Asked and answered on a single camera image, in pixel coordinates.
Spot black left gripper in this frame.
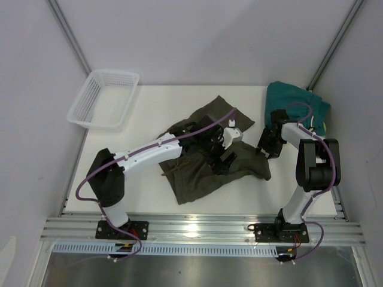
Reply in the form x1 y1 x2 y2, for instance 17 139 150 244
199 132 237 176

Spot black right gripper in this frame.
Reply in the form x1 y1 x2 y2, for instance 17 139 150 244
256 128 285 159

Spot olive green shorts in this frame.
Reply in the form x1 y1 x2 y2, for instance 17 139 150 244
158 95 271 205

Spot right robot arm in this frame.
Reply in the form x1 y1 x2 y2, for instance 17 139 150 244
257 109 341 242

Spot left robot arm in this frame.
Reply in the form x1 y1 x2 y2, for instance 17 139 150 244
87 116 242 239

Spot teal folded shorts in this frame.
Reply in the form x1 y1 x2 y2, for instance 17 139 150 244
265 81 312 130

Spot white plastic basket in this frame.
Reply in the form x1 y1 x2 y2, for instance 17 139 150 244
66 69 139 132

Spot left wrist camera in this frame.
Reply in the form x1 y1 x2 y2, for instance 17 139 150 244
222 120 243 149

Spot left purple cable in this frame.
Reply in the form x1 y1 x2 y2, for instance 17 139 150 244
75 107 238 228

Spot white slotted cable duct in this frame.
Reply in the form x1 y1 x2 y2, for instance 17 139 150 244
52 242 278 258

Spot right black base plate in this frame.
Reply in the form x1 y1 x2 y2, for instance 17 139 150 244
247 223 309 243

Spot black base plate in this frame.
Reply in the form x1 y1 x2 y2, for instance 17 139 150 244
247 223 309 243
95 220 150 240

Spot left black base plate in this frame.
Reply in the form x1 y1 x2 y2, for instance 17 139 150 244
95 220 150 240

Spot aluminium mounting rail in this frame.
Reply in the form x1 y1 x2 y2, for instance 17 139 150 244
40 213 366 246

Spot right aluminium corner post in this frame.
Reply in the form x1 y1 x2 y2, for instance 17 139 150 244
306 0 367 91

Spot aluminium corner post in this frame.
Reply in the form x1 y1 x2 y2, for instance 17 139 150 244
46 0 92 75
306 0 367 91

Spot left aluminium corner post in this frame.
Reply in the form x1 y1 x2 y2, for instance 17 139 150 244
46 0 92 75

